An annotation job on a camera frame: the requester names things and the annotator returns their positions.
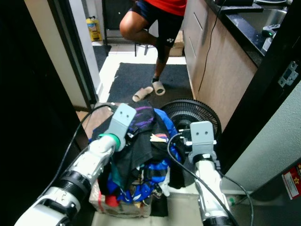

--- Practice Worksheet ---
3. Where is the pile of dark clothes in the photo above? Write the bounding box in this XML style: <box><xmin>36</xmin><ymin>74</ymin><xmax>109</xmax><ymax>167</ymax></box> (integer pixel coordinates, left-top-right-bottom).
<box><xmin>96</xmin><ymin>100</ymin><xmax>187</xmax><ymax>205</ymax></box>

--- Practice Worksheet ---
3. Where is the black floor fan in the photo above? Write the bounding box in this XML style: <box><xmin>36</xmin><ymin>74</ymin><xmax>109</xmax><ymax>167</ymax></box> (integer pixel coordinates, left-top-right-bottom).
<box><xmin>161</xmin><ymin>98</ymin><xmax>222</xmax><ymax>142</ymax></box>

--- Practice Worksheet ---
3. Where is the beige slipper worn on foot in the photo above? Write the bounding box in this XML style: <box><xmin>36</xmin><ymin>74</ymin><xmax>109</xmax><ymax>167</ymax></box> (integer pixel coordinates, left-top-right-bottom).
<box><xmin>151</xmin><ymin>81</ymin><xmax>166</xmax><ymax>96</ymax></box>

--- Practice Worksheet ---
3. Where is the beige empty slipper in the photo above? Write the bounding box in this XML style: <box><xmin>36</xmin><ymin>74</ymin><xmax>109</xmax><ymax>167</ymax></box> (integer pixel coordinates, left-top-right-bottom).
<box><xmin>132</xmin><ymin>87</ymin><xmax>154</xmax><ymax>103</ymax></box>

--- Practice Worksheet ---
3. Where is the brown wooden cabinet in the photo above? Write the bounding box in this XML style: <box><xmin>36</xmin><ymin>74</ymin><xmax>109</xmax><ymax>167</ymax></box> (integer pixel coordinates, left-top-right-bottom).
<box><xmin>182</xmin><ymin>0</ymin><xmax>258</xmax><ymax>130</ymax></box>

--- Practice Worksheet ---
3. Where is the black floor mat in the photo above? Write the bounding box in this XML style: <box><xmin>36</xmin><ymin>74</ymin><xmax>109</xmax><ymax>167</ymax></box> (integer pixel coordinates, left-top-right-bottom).
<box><xmin>107</xmin><ymin>63</ymin><xmax>193</xmax><ymax>106</ymax></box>

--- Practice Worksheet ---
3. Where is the black door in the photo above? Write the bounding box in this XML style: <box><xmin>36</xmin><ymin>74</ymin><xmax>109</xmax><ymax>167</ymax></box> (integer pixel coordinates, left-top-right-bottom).
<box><xmin>216</xmin><ymin>0</ymin><xmax>301</xmax><ymax>172</ymax></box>

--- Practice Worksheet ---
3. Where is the cardboard box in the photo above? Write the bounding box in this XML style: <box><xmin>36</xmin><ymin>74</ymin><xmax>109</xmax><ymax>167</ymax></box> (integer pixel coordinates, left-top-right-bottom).
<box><xmin>169</xmin><ymin>31</ymin><xmax>184</xmax><ymax>57</ymax></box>

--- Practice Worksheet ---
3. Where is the laundry basket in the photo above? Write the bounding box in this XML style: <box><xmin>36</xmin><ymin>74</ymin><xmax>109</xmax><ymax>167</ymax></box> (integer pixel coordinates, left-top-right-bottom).
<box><xmin>96</xmin><ymin>181</ymin><xmax>153</xmax><ymax>218</ymax></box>

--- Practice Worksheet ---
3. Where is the red warning sticker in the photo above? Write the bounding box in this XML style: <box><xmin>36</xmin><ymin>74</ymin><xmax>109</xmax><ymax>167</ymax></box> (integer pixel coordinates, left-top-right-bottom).
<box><xmin>282</xmin><ymin>164</ymin><xmax>301</xmax><ymax>200</ymax></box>

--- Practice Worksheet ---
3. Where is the black countertop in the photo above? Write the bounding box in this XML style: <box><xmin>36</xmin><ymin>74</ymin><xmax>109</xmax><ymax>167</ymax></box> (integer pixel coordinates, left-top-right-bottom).
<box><xmin>205</xmin><ymin>0</ymin><xmax>288</xmax><ymax>66</ymax></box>

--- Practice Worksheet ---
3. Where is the person in red shirt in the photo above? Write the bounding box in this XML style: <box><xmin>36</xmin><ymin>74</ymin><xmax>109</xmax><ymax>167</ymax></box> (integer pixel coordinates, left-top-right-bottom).
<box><xmin>119</xmin><ymin>0</ymin><xmax>188</xmax><ymax>96</ymax></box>

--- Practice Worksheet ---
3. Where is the device with green light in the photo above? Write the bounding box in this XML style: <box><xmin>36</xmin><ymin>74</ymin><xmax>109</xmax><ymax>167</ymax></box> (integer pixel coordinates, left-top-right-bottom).
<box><xmin>261</xmin><ymin>24</ymin><xmax>281</xmax><ymax>52</ymax></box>

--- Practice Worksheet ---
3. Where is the black chair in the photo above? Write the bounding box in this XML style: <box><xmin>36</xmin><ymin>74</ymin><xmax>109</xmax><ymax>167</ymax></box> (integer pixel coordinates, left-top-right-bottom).
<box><xmin>103</xmin><ymin>0</ymin><xmax>146</xmax><ymax>56</ymax></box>

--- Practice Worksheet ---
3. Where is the yellow bottle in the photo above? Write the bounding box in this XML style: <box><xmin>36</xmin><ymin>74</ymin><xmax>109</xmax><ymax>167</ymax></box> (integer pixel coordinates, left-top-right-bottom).
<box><xmin>86</xmin><ymin>16</ymin><xmax>103</xmax><ymax>42</ymax></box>

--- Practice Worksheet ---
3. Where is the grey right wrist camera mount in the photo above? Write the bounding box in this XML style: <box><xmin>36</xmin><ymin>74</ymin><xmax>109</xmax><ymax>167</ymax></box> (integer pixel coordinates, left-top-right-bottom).
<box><xmin>190</xmin><ymin>121</ymin><xmax>216</xmax><ymax>157</ymax></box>

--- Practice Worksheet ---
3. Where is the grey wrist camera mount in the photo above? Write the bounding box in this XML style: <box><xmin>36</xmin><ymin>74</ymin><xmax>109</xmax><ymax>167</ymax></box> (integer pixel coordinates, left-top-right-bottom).
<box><xmin>107</xmin><ymin>103</ymin><xmax>136</xmax><ymax>139</ymax></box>
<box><xmin>190</xmin><ymin>121</ymin><xmax>216</xmax><ymax>157</ymax></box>

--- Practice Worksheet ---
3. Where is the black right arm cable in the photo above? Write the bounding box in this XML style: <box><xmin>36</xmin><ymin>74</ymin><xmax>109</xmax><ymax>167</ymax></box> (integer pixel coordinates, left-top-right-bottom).
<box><xmin>167</xmin><ymin>132</ymin><xmax>254</xmax><ymax>226</ymax></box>

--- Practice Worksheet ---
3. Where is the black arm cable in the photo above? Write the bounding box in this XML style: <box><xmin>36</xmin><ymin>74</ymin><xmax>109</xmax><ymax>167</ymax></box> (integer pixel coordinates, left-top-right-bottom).
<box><xmin>49</xmin><ymin>104</ymin><xmax>113</xmax><ymax>198</ymax></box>
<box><xmin>167</xmin><ymin>132</ymin><xmax>254</xmax><ymax>226</ymax></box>

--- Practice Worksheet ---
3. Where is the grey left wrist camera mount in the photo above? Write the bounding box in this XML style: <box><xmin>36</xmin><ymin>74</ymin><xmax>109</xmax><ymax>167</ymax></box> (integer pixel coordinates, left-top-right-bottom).
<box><xmin>107</xmin><ymin>103</ymin><xmax>136</xmax><ymax>139</ymax></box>

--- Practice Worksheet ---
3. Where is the thin black cabinet cable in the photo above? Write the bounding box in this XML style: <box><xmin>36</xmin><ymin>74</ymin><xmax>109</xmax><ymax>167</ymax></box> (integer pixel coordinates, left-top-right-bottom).
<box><xmin>197</xmin><ymin>0</ymin><xmax>219</xmax><ymax>95</ymax></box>

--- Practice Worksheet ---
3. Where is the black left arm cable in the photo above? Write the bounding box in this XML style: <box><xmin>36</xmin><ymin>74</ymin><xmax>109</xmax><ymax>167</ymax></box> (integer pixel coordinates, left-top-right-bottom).
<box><xmin>49</xmin><ymin>104</ymin><xmax>113</xmax><ymax>198</ymax></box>

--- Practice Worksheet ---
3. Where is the white door frame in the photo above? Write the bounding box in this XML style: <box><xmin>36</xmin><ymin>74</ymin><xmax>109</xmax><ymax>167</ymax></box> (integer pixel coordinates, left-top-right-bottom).
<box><xmin>24</xmin><ymin>0</ymin><xmax>104</xmax><ymax>111</ymax></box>

